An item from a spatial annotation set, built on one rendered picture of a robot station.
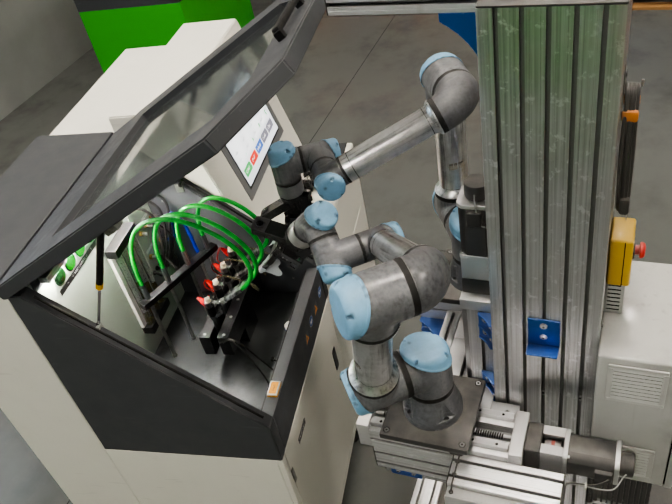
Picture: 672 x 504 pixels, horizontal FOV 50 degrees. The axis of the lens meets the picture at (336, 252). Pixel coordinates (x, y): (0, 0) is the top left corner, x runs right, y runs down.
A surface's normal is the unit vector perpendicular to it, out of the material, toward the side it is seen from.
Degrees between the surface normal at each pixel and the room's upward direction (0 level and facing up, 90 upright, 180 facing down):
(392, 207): 0
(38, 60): 90
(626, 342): 0
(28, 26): 90
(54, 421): 90
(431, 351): 7
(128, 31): 90
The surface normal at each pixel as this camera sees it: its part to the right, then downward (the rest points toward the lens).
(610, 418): -0.34, 0.65
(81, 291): 0.97, -0.01
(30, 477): -0.18, -0.76
